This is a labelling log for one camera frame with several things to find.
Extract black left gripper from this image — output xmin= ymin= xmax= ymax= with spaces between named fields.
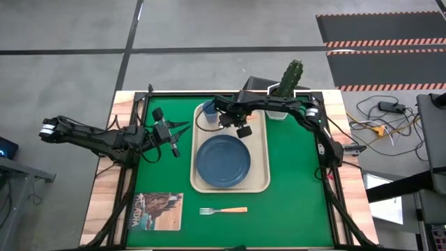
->
xmin=150 ymin=107 xmax=192 ymax=159

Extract white panel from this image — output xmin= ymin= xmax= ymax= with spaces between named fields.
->
xmin=362 ymin=173 xmax=404 ymax=226

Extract green table mat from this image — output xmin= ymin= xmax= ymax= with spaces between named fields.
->
xmin=125 ymin=94 xmax=335 ymax=249

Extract black clamp bracket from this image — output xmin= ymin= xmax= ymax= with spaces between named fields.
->
xmin=343 ymin=142 xmax=367 ymax=155

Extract black cable bundle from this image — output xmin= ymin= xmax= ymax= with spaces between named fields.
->
xmin=82 ymin=163 xmax=139 ymax=250
xmin=322 ymin=167 xmax=376 ymax=250

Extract grey desk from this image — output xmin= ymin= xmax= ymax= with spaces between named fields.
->
xmin=415 ymin=91 xmax=446 ymax=196

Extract beige rectangular tray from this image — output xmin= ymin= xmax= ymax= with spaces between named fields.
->
xmin=190 ymin=102 xmax=271 ymax=194

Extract blue cup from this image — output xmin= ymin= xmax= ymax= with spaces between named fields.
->
xmin=202 ymin=100 xmax=220 ymax=124

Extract tangled floor cables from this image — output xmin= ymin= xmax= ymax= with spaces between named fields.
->
xmin=345 ymin=94 xmax=430 ymax=163

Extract white hexagonal plant pot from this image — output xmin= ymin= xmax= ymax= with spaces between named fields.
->
xmin=264 ymin=82 xmax=297 ymax=121

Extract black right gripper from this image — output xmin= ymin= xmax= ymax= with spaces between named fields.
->
xmin=213 ymin=89 xmax=254 ymax=139

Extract Acadia landscape postcard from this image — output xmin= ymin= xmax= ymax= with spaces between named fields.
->
xmin=128 ymin=192 xmax=185 ymax=231

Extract black hazard-striped floor mat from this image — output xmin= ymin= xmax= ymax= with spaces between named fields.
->
xmin=315 ymin=11 xmax=446 ymax=49
xmin=325 ymin=47 xmax=446 ymax=92

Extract grey side table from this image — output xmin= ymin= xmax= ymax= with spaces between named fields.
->
xmin=0 ymin=156 xmax=56 ymax=251

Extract fork with orange handle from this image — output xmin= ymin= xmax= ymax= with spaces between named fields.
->
xmin=199 ymin=206 xmax=249 ymax=216

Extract black monitor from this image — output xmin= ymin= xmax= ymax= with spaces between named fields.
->
xmin=0 ymin=136 xmax=20 ymax=160

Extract blue round plate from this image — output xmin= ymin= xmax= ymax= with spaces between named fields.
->
xmin=195 ymin=134 xmax=252 ymax=189

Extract black chair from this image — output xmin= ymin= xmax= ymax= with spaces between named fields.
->
xmin=243 ymin=75 xmax=311 ymax=92

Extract black power adapter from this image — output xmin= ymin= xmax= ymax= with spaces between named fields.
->
xmin=377 ymin=100 xmax=407 ymax=114

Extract green cactus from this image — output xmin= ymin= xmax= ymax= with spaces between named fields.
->
xmin=277 ymin=59 xmax=305 ymax=98

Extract black beam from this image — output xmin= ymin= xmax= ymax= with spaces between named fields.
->
xmin=365 ymin=169 xmax=435 ymax=204

